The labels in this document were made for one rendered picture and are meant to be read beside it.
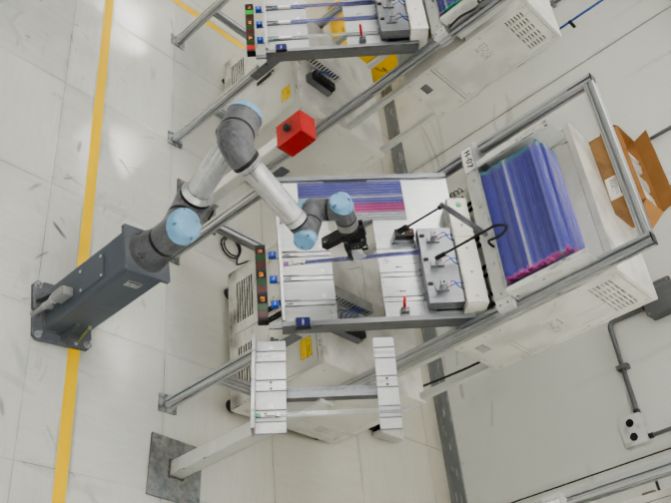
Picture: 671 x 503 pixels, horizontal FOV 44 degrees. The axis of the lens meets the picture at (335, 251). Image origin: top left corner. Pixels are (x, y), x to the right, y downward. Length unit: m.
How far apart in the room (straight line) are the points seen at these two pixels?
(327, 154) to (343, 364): 1.47
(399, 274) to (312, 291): 0.34
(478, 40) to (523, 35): 0.21
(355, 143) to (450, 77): 0.63
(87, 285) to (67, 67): 1.39
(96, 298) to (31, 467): 0.61
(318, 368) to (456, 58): 1.67
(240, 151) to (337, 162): 1.99
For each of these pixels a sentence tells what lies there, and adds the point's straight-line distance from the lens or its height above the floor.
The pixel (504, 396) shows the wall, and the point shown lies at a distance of 4.74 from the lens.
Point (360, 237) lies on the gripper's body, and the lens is 2.91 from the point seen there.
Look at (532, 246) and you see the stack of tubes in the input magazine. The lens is 3.00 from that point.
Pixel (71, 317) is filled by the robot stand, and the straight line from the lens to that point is 3.19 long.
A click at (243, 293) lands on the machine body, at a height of 0.17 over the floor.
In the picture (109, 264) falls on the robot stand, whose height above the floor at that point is 0.44.
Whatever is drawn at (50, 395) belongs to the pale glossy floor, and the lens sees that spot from 3.20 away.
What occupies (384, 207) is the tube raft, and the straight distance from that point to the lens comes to 3.34.
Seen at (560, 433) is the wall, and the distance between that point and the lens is 4.51.
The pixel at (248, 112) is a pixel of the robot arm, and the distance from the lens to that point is 2.65.
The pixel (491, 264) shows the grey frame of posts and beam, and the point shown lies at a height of 1.34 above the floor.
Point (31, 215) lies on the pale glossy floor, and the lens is 3.52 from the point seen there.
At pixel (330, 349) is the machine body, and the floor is 0.62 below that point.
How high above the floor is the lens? 2.55
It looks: 32 degrees down
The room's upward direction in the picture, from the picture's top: 58 degrees clockwise
